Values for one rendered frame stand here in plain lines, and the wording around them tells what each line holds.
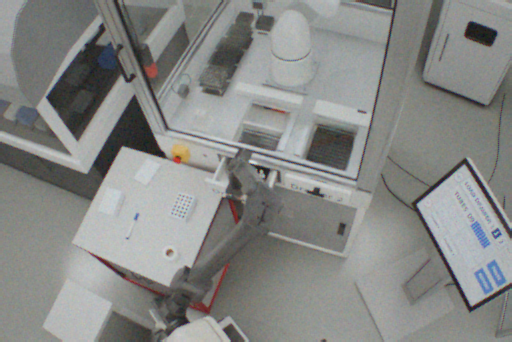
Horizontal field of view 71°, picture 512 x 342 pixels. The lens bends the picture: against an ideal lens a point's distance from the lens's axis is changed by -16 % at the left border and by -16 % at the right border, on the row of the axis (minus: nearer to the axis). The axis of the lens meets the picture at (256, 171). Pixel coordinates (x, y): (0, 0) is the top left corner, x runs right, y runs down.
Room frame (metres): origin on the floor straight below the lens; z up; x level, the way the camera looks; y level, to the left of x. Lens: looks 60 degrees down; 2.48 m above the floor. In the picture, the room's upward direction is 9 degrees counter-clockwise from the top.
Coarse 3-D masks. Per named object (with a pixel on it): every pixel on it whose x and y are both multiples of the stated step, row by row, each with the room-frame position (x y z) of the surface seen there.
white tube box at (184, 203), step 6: (180, 198) 0.88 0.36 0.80; (186, 198) 0.89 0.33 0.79; (192, 198) 0.88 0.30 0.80; (174, 204) 0.86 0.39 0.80; (180, 204) 0.86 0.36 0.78; (186, 204) 0.85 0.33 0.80; (192, 204) 0.85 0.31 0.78; (174, 210) 0.83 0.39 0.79; (180, 210) 0.83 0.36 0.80; (186, 210) 0.83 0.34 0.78; (174, 216) 0.80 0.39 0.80; (180, 216) 0.80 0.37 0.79; (186, 216) 0.79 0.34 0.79; (186, 222) 0.77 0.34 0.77
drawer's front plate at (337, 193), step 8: (288, 176) 0.84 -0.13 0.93; (296, 176) 0.83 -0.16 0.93; (288, 184) 0.83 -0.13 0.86; (296, 184) 0.82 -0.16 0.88; (304, 184) 0.80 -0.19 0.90; (312, 184) 0.78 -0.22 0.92; (320, 184) 0.77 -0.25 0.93; (304, 192) 0.80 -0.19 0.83; (320, 192) 0.77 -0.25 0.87; (328, 192) 0.75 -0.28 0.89; (336, 192) 0.73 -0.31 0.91; (344, 192) 0.72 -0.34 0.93; (336, 200) 0.73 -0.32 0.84; (344, 200) 0.71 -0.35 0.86
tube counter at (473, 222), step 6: (468, 216) 0.44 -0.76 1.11; (474, 216) 0.43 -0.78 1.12; (468, 222) 0.42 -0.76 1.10; (474, 222) 0.41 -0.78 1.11; (474, 228) 0.39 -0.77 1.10; (480, 228) 0.38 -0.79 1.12; (474, 234) 0.37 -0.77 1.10; (480, 234) 0.36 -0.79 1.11; (486, 234) 0.35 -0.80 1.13; (480, 240) 0.34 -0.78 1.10; (486, 240) 0.33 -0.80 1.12; (486, 246) 0.31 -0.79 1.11; (492, 246) 0.30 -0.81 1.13; (486, 252) 0.29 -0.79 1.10; (492, 252) 0.28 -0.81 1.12
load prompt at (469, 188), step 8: (464, 184) 0.55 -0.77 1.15; (472, 184) 0.54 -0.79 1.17; (464, 192) 0.53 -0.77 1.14; (472, 192) 0.51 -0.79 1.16; (472, 200) 0.49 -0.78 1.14; (480, 200) 0.47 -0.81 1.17; (480, 208) 0.44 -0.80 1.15; (488, 208) 0.43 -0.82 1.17; (480, 216) 0.42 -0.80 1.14; (488, 216) 0.40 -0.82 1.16; (488, 224) 0.38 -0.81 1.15; (496, 224) 0.36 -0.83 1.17; (488, 232) 0.35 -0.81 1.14; (496, 232) 0.34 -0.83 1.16; (496, 240) 0.31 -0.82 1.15; (504, 240) 0.30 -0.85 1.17
